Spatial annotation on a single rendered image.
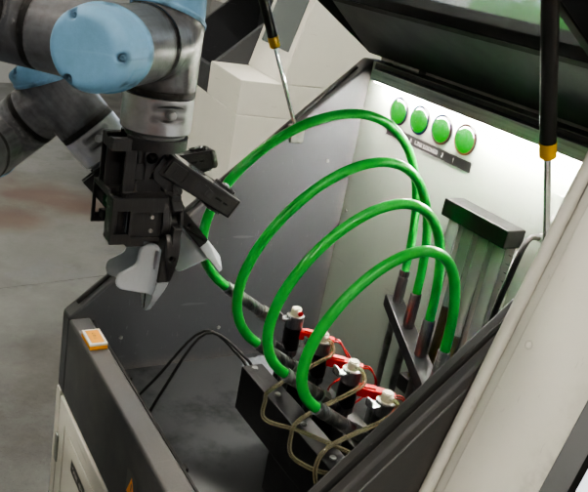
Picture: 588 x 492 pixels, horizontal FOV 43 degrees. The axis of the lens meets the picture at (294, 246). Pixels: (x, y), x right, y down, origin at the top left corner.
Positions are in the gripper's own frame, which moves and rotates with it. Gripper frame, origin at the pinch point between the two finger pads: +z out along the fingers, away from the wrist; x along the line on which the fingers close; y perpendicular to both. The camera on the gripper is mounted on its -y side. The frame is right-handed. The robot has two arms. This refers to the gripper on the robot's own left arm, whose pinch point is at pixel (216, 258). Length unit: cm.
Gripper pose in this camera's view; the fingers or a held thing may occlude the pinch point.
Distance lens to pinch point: 106.2
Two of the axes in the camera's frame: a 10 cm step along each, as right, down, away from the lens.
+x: 3.1, 1.8, -9.3
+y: -7.6, 6.4, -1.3
